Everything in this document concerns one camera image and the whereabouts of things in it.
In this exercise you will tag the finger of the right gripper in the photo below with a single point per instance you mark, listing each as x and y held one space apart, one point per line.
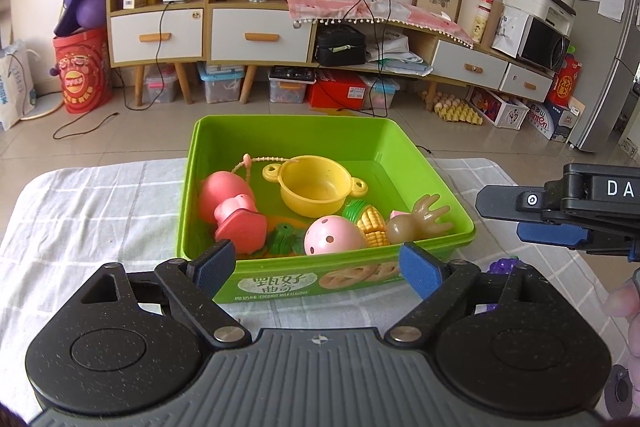
569 236
532 204

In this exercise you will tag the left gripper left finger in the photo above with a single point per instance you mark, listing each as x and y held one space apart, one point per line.
190 287

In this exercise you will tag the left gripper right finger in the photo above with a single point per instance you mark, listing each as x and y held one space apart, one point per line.
441 287

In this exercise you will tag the purple toy grapes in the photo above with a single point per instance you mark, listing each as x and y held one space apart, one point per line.
495 278

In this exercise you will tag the pink toy pig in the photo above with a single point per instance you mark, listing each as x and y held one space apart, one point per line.
228 204

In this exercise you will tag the yellow toy corn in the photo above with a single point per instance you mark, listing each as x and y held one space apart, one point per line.
368 220

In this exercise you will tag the pink capsule ball toy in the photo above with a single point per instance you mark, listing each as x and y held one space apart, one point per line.
332 235

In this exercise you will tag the yellow toy pot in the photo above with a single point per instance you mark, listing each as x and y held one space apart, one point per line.
314 186

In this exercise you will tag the orange toy pumpkin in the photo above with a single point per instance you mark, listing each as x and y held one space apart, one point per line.
285 237

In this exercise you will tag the yellow egg tray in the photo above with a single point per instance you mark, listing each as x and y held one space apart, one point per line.
452 109

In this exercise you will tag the grey checked table cloth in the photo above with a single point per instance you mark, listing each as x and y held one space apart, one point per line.
68 222

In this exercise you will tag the green plastic cookie box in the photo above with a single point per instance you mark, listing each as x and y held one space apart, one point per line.
375 150

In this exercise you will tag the silver refrigerator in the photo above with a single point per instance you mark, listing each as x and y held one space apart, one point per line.
606 37

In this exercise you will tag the white microwave oven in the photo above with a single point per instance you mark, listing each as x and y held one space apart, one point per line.
526 38

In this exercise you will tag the red cardboard box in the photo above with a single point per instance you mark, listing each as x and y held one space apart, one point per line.
337 89

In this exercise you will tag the low wooden tv cabinet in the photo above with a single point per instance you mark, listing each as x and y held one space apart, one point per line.
456 64

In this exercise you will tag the black bag on shelf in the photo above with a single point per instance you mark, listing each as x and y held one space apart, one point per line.
340 45

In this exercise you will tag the red snack bucket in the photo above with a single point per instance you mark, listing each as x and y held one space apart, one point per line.
84 68

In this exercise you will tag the white paper shopping bag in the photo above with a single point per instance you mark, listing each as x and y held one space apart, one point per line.
17 91

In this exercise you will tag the wooden white drawer cabinet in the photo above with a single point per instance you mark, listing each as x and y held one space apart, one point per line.
233 32

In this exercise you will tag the pink checked cabinet cloth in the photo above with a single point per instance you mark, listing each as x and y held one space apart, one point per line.
378 11

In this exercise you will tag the purple plush toy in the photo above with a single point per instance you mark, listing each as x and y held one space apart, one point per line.
80 14

